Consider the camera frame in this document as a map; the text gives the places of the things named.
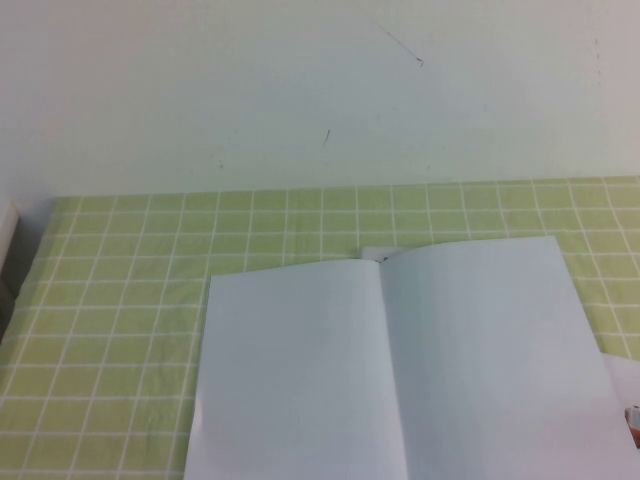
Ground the white product brochure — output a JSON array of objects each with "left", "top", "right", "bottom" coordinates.
[{"left": 182, "top": 234, "right": 640, "bottom": 480}]

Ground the white and grey box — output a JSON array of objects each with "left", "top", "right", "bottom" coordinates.
[{"left": 0, "top": 199, "right": 24, "bottom": 346}]

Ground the green checkered tablecloth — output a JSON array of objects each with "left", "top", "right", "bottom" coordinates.
[{"left": 0, "top": 175, "right": 640, "bottom": 480}]

